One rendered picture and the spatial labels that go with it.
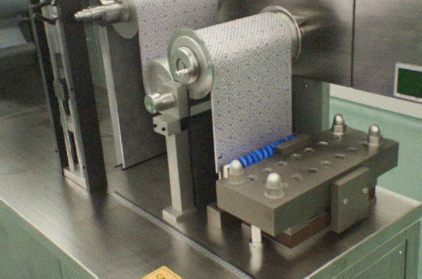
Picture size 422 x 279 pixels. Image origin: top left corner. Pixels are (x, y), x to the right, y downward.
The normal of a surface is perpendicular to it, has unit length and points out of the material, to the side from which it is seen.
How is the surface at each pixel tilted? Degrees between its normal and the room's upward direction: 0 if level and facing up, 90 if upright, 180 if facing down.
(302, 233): 90
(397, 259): 90
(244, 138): 90
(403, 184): 0
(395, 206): 0
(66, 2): 90
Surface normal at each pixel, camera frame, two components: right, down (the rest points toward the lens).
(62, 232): -0.06, -0.93
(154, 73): -0.75, 0.29
